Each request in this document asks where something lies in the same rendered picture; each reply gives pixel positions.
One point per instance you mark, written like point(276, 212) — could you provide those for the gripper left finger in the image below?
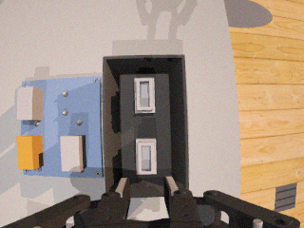
point(110, 213)

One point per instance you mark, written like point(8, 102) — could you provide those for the orange-yellow block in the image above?
point(30, 152)

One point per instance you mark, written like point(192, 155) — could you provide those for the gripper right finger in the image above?
point(241, 213)

